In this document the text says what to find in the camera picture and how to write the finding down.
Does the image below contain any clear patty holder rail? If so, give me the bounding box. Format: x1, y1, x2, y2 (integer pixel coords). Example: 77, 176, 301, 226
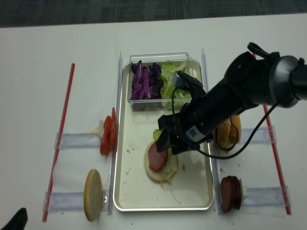
241, 186, 292, 207

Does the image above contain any white tomato backstop block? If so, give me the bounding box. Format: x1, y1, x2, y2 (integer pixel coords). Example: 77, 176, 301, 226
97, 120, 104, 138

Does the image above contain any lettuce leaf on bun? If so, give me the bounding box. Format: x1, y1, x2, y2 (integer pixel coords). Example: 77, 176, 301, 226
153, 128, 177, 178

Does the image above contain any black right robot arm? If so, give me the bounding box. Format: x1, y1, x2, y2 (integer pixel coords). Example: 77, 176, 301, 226
156, 52, 307, 155

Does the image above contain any white patty backstop block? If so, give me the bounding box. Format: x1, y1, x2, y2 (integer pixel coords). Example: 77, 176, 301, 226
239, 179, 247, 202

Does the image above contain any bottom bun on tray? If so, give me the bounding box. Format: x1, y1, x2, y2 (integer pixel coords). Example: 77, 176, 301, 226
144, 142, 175, 184

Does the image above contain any left red strip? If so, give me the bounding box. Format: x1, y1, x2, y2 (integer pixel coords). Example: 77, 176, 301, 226
42, 63, 75, 223

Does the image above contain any black object bottom left corner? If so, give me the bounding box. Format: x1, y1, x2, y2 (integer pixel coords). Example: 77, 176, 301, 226
1, 207, 28, 230

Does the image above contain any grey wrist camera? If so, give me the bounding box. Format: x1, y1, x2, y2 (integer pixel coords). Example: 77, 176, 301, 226
172, 70, 207, 101

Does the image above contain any meat patty slice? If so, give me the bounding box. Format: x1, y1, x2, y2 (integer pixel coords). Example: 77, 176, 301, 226
148, 142, 168, 172
220, 177, 233, 213
228, 176, 242, 210

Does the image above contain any clear bun holder rail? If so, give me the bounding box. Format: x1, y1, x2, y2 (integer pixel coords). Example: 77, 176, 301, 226
42, 189, 109, 212
239, 126, 277, 145

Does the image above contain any front tomato slice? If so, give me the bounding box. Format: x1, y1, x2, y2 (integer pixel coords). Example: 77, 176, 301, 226
100, 115, 111, 156

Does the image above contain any clear plastic salad container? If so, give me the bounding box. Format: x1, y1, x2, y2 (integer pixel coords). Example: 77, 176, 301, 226
128, 52, 196, 111

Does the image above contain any cream metal serving tray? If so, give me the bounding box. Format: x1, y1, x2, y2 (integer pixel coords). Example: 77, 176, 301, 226
113, 64, 214, 211

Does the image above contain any front sesame bun top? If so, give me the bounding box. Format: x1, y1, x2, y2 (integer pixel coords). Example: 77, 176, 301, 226
213, 119, 231, 148

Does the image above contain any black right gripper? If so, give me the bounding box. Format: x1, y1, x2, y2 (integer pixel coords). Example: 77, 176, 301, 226
156, 102, 213, 155

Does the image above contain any shredded purple cabbage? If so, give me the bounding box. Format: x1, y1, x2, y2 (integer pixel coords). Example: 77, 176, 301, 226
130, 60, 163, 100

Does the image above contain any tomato slice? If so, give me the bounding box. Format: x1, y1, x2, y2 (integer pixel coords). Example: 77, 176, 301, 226
100, 115, 111, 156
109, 107, 117, 149

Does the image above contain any clear tomato holder rail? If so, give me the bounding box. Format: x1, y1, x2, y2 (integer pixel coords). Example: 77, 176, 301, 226
54, 133, 101, 150

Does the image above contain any shredded green lettuce pile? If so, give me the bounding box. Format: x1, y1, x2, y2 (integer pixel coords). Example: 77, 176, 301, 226
158, 61, 190, 109

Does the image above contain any rear tomato slice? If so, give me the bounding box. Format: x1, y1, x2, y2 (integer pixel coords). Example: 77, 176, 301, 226
109, 107, 117, 149

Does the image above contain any right red strip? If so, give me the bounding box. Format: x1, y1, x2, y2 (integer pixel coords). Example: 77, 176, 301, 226
251, 53, 292, 215

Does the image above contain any clear bun holder rail right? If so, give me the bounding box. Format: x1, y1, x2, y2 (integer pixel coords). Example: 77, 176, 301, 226
239, 126, 277, 145

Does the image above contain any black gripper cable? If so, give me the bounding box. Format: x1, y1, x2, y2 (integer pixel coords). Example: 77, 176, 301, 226
170, 42, 281, 160

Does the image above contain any rear sesame bun top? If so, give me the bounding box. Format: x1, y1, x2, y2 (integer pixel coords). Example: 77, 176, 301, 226
228, 115, 241, 144

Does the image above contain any sesame bun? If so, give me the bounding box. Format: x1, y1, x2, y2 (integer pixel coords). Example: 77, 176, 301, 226
228, 115, 241, 144
213, 119, 231, 148

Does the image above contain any upright bun half left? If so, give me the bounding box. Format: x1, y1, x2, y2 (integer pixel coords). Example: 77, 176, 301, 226
83, 169, 103, 221

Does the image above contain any red strip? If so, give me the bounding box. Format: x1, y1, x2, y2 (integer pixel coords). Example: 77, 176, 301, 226
42, 63, 75, 223
251, 53, 292, 215

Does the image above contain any left clear acrylic divider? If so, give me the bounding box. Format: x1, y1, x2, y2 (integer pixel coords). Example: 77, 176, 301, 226
107, 51, 123, 215

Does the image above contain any clear bun holder rail left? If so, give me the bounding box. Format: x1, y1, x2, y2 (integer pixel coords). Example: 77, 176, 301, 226
42, 189, 109, 212

